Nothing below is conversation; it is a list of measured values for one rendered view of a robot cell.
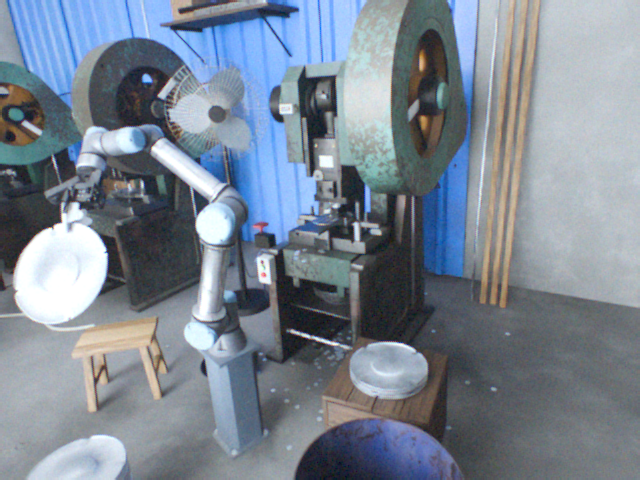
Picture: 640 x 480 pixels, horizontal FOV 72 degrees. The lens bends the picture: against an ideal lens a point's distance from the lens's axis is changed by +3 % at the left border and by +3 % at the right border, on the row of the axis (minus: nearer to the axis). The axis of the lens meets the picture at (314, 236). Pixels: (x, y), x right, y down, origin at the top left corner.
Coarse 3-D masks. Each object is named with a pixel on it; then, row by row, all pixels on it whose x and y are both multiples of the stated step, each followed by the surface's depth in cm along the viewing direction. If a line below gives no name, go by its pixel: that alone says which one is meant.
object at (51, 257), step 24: (48, 240) 128; (72, 240) 127; (96, 240) 125; (24, 264) 128; (48, 264) 125; (72, 264) 124; (96, 264) 123; (48, 288) 123; (72, 288) 122; (96, 288) 121; (24, 312) 123; (48, 312) 122
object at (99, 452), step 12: (72, 444) 148; (96, 444) 147; (108, 444) 147; (120, 444) 146; (48, 456) 144; (60, 456) 144; (72, 456) 143; (84, 456) 143; (96, 456) 142; (108, 456) 142; (120, 456) 142; (36, 468) 140; (48, 468) 140; (60, 468) 138; (72, 468) 138; (84, 468) 138; (96, 468) 138; (108, 468) 138; (120, 468) 137
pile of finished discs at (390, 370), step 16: (368, 352) 173; (384, 352) 172; (400, 352) 171; (352, 368) 164; (368, 368) 163; (384, 368) 161; (400, 368) 161; (416, 368) 161; (368, 384) 154; (384, 384) 154; (400, 384) 153; (416, 384) 153
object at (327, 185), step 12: (324, 144) 203; (324, 156) 205; (324, 168) 207; (336, 168) 203; (324, 180) 208; (336, 180) 205; (348, 180) 210; (324, 192) 208; (336, 192) 207; (348, 192) 212
